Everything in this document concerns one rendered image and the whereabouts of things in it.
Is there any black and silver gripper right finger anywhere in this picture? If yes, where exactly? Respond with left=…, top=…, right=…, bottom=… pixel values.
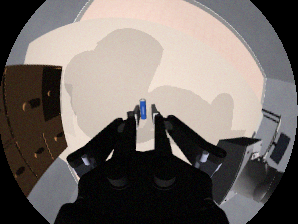
left=151, top=104, right=227, bottom=187

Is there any brown wooden drawer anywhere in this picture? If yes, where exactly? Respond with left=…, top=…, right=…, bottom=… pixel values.
left=3, top=66, right=47, bottom=150
left=42, top=68, right=61, bottom=119
left=42, top=114, right=67, bottom=159
left=4, top=142, right=37, bottom=196
left=15, top=135, right=52, bottom=178
left=0, top=86, right=11, bottom=145

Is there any blue aa battery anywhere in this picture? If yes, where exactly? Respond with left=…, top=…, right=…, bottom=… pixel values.
left=140, top=99, right=147, bottom=120

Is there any brown wooden chest of drawers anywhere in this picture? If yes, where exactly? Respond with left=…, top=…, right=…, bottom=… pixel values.
left=1, top=64, right=68, bottom=198

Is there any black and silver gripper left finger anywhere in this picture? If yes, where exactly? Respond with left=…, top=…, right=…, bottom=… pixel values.
left=66, top=105, right=140, bottom=187

